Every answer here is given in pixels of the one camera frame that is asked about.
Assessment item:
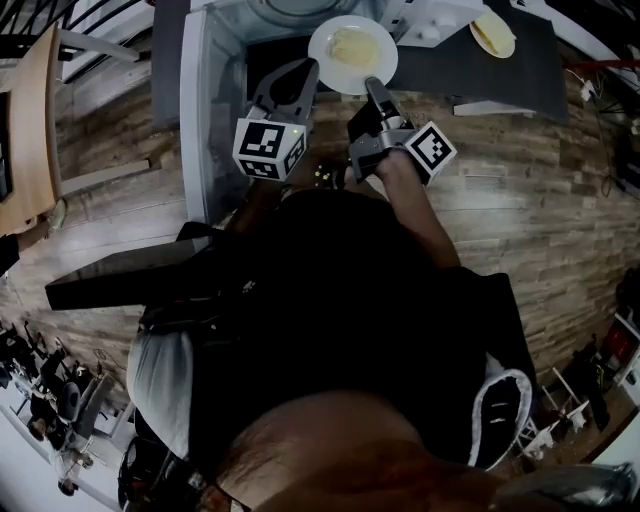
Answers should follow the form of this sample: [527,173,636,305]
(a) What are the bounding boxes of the white metal rack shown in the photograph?
[514,367,591,461]

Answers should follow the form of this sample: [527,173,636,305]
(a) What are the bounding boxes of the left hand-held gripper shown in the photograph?
[232,58,321,182]

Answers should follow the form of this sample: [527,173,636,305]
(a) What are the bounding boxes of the black shoe with yellow dots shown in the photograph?
[312,162,341,190]

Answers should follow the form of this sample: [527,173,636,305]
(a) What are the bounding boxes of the person's left forearm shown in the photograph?
[224,182,286,236]

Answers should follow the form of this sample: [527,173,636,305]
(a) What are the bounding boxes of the red panel box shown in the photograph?
[602,319,634,361]

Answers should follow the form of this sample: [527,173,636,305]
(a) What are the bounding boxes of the black backpack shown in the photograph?
[117,434,201,512]

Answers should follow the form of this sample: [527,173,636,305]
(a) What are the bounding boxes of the person's black and white top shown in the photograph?
[125,189,539,471]

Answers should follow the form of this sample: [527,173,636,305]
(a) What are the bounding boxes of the person's face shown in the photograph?
[214,391,501,512]

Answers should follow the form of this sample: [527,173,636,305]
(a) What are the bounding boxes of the grey office chair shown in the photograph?
[54,374,116,451]

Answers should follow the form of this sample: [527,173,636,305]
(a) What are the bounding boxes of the white microwave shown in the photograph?
[178,0,486,226]

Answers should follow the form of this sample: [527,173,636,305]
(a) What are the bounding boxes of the grey head mount rim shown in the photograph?
[492,462,639,512]

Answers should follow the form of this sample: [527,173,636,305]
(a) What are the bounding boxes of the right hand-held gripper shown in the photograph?
[347,76,459,187]

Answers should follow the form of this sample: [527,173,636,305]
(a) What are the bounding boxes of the white round plate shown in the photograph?
[307,14,400,96]
[468,5,517,60]

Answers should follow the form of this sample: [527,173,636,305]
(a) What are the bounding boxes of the black mounted phone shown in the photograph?
[44,237,251,311]

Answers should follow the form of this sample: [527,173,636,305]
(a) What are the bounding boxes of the light wooden desk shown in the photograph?
[0,24,151,236]

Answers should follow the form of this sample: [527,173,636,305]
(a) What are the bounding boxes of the wooden coat rack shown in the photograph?
[562,58,640,71]

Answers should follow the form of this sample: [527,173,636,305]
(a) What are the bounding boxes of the dark grey table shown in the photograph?
[149,0,569,126]

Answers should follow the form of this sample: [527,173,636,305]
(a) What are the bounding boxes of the person's right forearm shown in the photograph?
[374,149,462,271]

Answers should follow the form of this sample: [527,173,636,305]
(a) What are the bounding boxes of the black metal railing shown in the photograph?
[0,0,151,46]

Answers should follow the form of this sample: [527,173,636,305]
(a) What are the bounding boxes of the black picture frame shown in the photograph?
[0,92,14,201]

